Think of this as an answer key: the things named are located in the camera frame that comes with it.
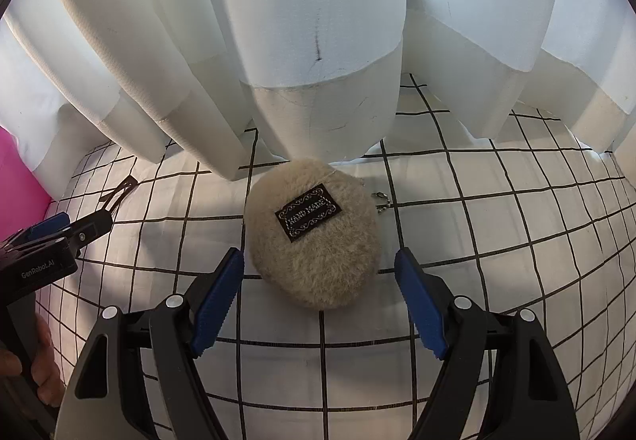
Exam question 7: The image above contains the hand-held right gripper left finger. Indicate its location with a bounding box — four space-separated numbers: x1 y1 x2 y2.
54 246 246 440

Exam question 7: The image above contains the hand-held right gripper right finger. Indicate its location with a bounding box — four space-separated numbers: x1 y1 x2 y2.
394 246 582 440

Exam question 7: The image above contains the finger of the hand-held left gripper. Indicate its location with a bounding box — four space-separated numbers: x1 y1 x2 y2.
64 210 114 257
0 213 71 252

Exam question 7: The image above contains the black hair clip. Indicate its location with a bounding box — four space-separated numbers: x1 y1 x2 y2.
98 176 139 213

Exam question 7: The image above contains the pink plastic basin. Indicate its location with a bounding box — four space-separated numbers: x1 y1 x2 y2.
0 124 53 242

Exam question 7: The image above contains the fluffy beige round pouch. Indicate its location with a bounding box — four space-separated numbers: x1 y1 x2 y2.
242 158 394 310

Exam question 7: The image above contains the person's left hand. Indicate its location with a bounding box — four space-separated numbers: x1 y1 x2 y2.
0 321 68 403

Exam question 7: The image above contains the white black checked sheet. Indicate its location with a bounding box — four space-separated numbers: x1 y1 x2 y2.
30 72 636 440

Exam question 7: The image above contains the white curtain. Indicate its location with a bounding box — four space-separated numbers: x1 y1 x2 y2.
0 0 636 182

